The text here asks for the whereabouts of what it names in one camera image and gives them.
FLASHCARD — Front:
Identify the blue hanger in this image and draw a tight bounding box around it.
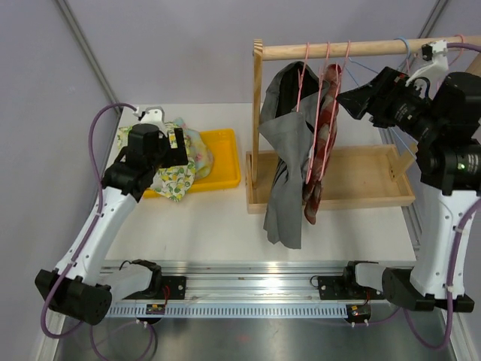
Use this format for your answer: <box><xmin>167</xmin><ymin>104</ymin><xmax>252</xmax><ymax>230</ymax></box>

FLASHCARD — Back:
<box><xmin>342</xmin><ymin>36</ymin><xmax>419</xmax><ymax>159</ymax></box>

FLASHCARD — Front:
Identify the wooden clothes rack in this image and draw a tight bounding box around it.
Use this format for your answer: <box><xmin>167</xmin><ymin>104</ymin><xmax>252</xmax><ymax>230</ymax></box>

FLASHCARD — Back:
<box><xmin>245</xmin><ymin>34</ymin><xmax>481</xmax><ymax>215</ymax></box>

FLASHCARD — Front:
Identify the pastel tie-dye skirt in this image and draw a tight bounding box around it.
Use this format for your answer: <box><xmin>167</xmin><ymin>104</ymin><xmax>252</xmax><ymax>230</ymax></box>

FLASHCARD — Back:
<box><xmin>167</xmin><ymin>117</ymin><xmax>214</xmax><ymax>180</ymax></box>

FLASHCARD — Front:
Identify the aluminium rail frame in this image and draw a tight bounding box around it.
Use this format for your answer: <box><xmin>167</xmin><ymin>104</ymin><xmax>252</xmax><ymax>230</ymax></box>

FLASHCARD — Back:
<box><xmin>100</xmin><ymin>197</ymin><xmax>422</xmax><ymax>303</ymax></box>

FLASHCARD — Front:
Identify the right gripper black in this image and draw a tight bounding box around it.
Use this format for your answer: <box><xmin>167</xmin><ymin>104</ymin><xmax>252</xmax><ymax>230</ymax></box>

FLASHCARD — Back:
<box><xmin>337</xmin><ymin>67</ymin><xmax>445</xmax><ymax>144</ymax></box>

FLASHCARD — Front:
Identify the grey skirt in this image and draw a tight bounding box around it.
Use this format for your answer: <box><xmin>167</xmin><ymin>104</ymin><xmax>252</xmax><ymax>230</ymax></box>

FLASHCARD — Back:
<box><xmin>259</xmin><ymin>61</ymin><xmax>327</xmax><ymax>250</ymax></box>

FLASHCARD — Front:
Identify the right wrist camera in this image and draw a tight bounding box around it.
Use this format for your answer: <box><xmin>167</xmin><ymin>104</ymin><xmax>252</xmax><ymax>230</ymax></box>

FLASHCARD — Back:
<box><xmin>405</xmin><ymin>40</ymin><xmax>450</xmax><ymax>86</ymax></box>

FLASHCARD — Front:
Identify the lemon print skirt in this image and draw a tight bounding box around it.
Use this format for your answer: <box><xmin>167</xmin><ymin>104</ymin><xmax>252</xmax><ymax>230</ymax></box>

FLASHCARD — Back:
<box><xmin>116</xmin><ymin>123</ymin><xmax>198</xmax><ymax>204</ymax></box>

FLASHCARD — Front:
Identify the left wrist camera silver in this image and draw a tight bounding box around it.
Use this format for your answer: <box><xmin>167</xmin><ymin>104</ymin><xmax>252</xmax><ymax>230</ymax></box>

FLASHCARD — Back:
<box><xmin>134</xmin><ymin>105</ymin><xmax>165</xmax><ymax>129</ymax></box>

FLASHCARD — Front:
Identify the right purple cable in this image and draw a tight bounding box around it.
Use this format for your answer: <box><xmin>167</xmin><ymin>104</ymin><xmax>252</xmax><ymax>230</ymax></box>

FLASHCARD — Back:
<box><xmin>404</xmin><ymin>41</ymin><xmax>481</xmax><ymax>350</ymax></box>

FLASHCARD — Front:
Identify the red plaid skirt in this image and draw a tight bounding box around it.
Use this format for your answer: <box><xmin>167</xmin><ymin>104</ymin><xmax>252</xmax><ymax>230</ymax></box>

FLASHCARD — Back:
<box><xmin>303</xmin><ymin>64</ymin><xmax>343</xmax><ymax>225</ymax></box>

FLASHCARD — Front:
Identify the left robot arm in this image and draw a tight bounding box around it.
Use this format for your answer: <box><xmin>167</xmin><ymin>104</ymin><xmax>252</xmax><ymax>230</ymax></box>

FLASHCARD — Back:
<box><xmin>35</xmin><ymin>123</ymin><xmax>188</xmax><ymax>326</ymax></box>

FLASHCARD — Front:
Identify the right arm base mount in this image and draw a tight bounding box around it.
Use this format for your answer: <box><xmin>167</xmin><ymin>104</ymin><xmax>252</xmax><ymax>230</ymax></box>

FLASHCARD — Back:
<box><xmin>309</xmin><ymin>261</ymin><xmax>384</xmax><ymax>303</ymax></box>

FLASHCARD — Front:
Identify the yellow plastic tray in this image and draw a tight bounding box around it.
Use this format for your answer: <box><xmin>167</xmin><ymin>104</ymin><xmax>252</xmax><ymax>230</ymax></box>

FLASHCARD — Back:
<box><xmin>142</xmin><ymin>128</ymin><xmax>241</xmax><ymax>199</ymax></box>

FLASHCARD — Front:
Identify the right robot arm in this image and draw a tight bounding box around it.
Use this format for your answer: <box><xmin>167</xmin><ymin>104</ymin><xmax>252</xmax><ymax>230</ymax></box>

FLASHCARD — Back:
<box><xmin>337</xmin><ymin>68</ymin><xmax>480</xmax><ymax>313</ymax></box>

